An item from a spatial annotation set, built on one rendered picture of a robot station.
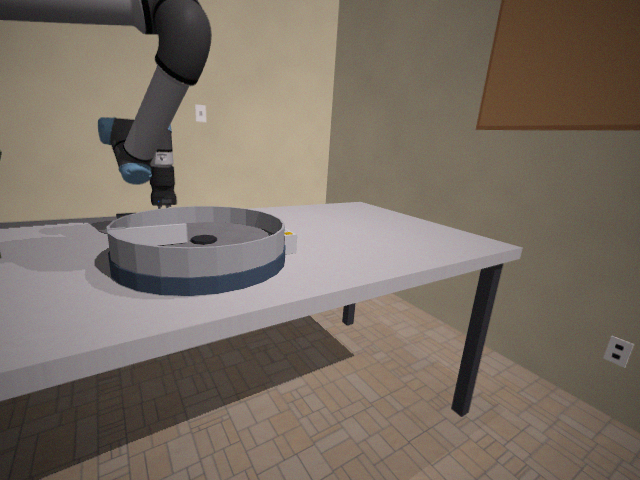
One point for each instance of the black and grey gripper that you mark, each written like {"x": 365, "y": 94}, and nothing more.
{"x": 163, "y": 180}

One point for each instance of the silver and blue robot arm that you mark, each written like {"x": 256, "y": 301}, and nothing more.
{"x": 184, "y": 35}

